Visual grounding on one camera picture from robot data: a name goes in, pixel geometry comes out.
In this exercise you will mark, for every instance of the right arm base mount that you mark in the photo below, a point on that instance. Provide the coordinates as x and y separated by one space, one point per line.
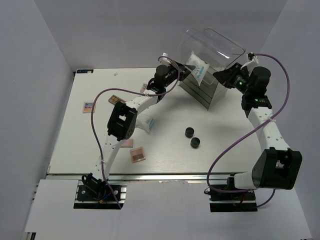
236 202

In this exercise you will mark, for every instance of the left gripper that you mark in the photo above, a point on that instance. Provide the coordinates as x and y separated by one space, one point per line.
185 71

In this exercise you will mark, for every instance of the white cotton pad bag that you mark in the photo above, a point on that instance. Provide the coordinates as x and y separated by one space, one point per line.
200 67
144 122

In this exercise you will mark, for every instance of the pink blush palette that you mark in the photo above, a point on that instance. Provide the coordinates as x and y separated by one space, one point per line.
143 88

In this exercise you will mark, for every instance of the black label sticker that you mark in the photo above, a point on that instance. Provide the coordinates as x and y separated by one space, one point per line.
84 71

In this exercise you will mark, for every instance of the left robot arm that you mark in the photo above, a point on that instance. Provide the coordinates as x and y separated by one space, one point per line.
122 121

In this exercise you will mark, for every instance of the long brown eyeshadow palette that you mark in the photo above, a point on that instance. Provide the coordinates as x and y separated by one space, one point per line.
115 99

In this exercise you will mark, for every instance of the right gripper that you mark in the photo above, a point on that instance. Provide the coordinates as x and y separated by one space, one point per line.
225 77

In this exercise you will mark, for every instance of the brown quad eyeshadow palette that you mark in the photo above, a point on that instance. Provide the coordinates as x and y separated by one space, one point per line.
137 155

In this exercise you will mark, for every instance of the black round jar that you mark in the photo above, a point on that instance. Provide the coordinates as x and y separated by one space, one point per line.
189 132
195 142

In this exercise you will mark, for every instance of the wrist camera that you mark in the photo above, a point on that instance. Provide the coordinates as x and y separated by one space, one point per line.
252 62
163 59

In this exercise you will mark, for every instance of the pale pink flat compact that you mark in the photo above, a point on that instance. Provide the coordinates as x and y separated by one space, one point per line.
128 143

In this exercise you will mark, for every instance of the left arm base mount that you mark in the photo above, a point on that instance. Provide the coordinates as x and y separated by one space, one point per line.
95 194

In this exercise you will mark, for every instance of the clear acrylic organizer with drawers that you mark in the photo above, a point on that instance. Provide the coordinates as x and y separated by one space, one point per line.
217 50

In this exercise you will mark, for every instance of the colourful square eyeshadow palette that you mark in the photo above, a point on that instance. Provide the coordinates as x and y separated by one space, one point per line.
88 108

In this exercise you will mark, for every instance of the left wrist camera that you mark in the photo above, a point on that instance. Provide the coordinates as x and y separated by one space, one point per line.
163 59

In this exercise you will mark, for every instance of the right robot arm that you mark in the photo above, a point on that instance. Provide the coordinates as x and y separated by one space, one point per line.
278 165

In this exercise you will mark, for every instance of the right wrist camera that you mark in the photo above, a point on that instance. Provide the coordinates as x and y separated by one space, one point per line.
252 62

